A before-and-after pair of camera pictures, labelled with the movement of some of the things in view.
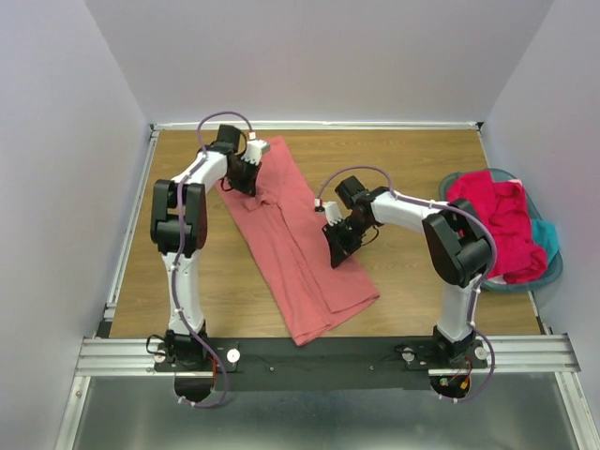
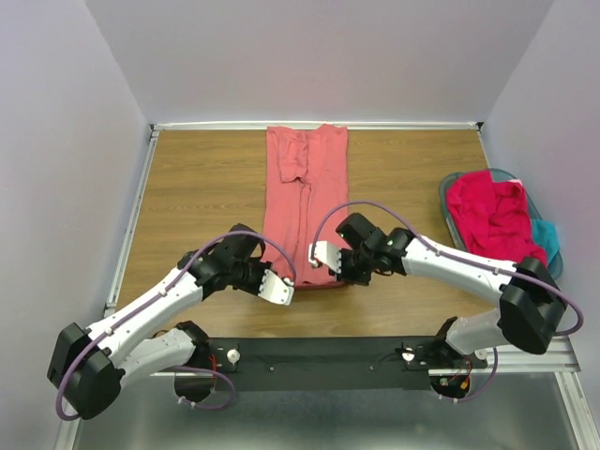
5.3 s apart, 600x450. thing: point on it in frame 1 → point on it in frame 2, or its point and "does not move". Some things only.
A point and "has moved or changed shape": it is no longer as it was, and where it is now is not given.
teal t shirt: [546, 234] does not move
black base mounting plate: [332, 364] does not move
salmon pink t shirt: [279, 228] has moved or changed shape
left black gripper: [248, 187] → [261, 266]
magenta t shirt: [517, 260] does not move
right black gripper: [338, 248] → [346, 277]
